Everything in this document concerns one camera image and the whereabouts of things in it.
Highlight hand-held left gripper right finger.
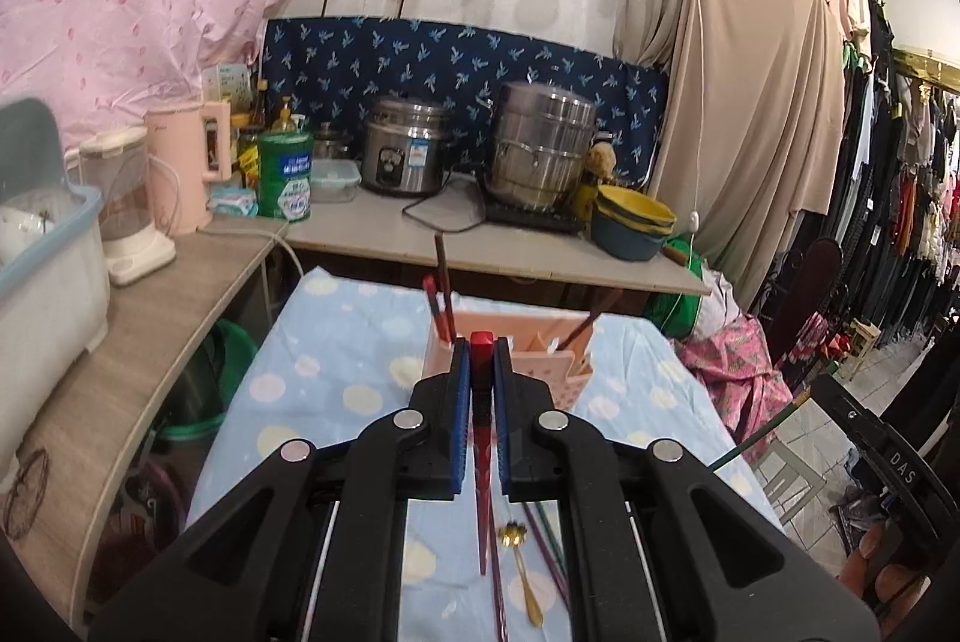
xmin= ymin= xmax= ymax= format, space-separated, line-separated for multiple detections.
xmin=491 ymin=342 xmax=878 ymax=642

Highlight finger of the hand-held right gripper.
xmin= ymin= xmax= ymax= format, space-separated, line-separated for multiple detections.
xmin=810 ymin=374 xmax=878 ymax=448

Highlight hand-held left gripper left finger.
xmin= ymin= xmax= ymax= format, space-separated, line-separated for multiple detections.
xmin=90 ymin=338 xmax=473 ymax=642

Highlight pink perforated utensil holder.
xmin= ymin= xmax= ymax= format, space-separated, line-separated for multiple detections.
xmin=420 ymin=304 xmax=597 ymax=414

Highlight chopsticks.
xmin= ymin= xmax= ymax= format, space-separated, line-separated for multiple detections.
xmin=521 ymin=501 xmax=567 ymax=587

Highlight gold flower spoon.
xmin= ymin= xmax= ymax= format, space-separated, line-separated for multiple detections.
xmin=499 ymin=520 xmax=545 ymax=628

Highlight dark red chopstick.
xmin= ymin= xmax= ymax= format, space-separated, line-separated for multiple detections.
xmin=561 ymin=291 xmax=623 ymax=350

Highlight maroon chopstick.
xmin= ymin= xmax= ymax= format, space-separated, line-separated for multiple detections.
xmin=433 ymin=235 xmax=456 ymax=339

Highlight person's right hand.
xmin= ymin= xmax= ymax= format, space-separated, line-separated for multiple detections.
xmin=859 ymin=526 xmax=935 ymax=617

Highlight small wooden stool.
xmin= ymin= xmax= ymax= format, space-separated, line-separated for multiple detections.
xmin=847 ymin=319 xmax=882 ymax=380

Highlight grey plastic stool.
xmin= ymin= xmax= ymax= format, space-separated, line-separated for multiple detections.
xmin=754 ymin=447 xmax=826 ymax=527

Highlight pink pineapple print cloth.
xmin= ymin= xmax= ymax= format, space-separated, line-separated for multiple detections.
xmin=679 ymin=316 xmax=796 ymax=463

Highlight black metal chair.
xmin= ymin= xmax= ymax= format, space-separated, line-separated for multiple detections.
xmin=757 ymin=237 xmax=845 ymax=380

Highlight blue printed tablecloth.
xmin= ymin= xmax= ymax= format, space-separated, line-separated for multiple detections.
xmin=184 ymin=267 xmax=785 ymax=642

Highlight light wooden counter board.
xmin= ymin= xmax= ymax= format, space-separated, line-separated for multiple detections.
xmin=281 ymin=184 xmax=710 ymax=298

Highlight green cloth bundle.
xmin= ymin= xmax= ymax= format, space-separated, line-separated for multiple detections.
xmin=645 ymin=237 xmax=721 ymax=339

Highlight black induction cooktop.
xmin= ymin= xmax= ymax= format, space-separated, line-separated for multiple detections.
xmin=480 ymin=199 xmax=590 ymax=236

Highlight green plastic basin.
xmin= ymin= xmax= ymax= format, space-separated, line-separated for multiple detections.
xmin=154 ymin=319 xmax=260 ymax=448

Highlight yellow bowl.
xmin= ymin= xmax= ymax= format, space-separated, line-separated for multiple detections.
xmin=594 ymin=184 xmax=677 ymax=236

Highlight row of hanging clothes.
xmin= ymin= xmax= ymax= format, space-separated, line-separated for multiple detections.
xmin=705 ymin=0 xmax=960 ymax=463

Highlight glass food container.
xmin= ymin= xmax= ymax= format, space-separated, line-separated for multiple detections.
xmin=311 ymin=158 xmax=362 ymax=204

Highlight steel rice cooker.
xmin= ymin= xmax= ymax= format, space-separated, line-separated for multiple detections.
xmin=362 ymin=96 xmax=452 ymax=198

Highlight brown loofah sponge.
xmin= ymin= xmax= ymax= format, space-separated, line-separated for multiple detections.
xmin=585 ymin=143 xmax=618 ymax=182

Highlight steel steamer pot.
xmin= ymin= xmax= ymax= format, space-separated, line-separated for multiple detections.
xmin=484 ymin=79 xmax=601 ymax=214

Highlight green tin can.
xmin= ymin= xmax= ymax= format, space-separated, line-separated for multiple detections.
xmin=257 ymin=130 xmax=314 ymax=221

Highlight small glass-lid pot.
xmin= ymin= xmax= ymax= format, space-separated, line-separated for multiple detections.
xmin=313 ymin=123 xmax=347 ymax=161

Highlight blue tissue packet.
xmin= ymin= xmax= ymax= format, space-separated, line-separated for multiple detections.
xmin=208 ymin=186 xmax=260 ymax=217

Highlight beige curtain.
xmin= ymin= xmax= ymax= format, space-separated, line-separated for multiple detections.
xmin=615 ymin=0 xmax=852 ymax=313

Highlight yellow pump soap bottle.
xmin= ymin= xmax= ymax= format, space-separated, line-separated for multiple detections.
xmin=271 ymin=96 xmax=305 ymax=137

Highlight grey wood side shelf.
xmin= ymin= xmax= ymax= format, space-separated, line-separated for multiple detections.
xmin=0 ymin=222 xmax=290 ymax=628

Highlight navy printed cloth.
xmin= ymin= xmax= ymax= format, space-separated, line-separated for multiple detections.
xmin=259 ymin=16 xmax=668 ymax=193

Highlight pink electric kettle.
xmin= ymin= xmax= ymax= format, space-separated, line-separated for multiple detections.
xmin=145 ymin=100 xmax=233 ymax=234

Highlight white glass kettle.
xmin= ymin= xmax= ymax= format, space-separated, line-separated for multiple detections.
xmin=66 ymin=126 xmax=177 ymax=287

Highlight white green carton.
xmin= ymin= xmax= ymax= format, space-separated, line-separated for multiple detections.
xmin=202 ymin=63 xmax=252 ymax=107

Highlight white dish box blue lid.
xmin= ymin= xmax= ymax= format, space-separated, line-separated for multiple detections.
xmin=0 ymin=98 xmax=112 ymax=493

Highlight eyeglasses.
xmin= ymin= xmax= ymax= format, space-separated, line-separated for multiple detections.
xmin=4 ymin=447 xmax=52 ymax=538

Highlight black power cable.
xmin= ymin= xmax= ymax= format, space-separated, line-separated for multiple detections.
xmin=403 ymin=173 xmax=488 ymax=234

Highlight white cable with switch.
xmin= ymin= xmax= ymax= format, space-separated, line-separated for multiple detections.
xmin=679 ymin=0 xmax=706 ymax=238

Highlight white kettle cable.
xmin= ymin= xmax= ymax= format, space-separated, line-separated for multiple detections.
xmin=199 ymin=222 xmax=305 ymax=275

